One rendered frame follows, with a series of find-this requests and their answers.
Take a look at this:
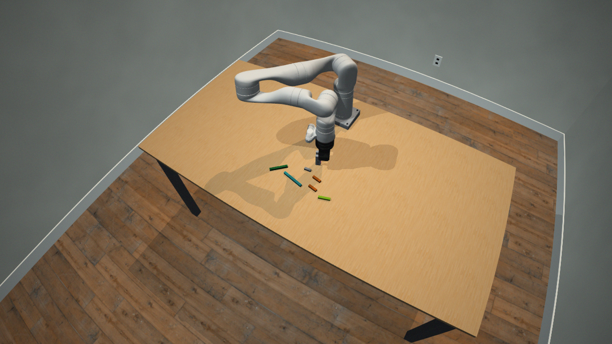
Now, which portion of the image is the turquoise rod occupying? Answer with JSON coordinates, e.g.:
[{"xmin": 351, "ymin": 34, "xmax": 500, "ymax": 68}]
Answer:
[{"xmin": 284, "ymin": 171, "xmax": 302, "ymax": 187}]

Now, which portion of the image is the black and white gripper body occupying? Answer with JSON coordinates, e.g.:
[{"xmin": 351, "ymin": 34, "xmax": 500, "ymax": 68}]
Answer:
[{"xmin": 305, "ymin": 124, "xmax": 335, "ymax": 161}]

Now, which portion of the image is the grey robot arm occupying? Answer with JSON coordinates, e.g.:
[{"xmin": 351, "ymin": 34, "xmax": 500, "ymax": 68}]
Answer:
[{"xmin": 235, "ymin": 54, "xmax": 358, "ymax": 133}]

